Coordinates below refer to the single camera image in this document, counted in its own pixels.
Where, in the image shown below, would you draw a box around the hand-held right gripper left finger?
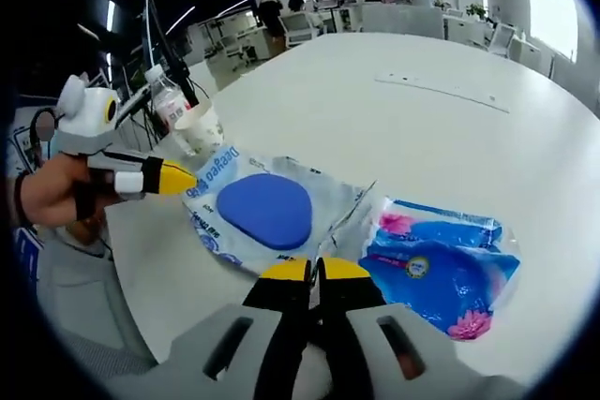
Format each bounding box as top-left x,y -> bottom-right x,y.
105,258 -> 313,400

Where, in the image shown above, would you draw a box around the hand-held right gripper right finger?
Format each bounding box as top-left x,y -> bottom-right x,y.
312,255 -> 521,400

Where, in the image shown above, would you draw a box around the clear plastic water bottle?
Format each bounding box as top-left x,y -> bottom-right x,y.
142,67 -> 201,158

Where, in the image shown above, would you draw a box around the white paper cup green print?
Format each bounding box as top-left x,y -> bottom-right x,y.
173,101 -> 227,160

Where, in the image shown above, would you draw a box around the blue tissue pack pink flowers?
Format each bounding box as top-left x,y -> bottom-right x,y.
357,195 -> 524,342

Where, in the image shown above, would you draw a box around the blue snack packet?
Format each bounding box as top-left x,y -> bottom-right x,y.
180,145 -> 379,278

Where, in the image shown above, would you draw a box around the white tabletop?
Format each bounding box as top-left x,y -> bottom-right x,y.
105,32 -> 600,387

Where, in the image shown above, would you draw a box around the person's left hand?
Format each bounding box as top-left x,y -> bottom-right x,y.
18,154 -> 116,232

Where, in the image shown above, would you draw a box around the white office chair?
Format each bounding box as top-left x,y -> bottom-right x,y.
218,36 -> 258,74
280,10 -> 316,44
488,22 -> 518,58

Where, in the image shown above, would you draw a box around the white desk partition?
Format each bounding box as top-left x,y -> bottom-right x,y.
362,5 -> 445,41

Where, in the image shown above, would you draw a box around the wide office window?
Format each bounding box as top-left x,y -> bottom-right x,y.
523,0 -> 581,65

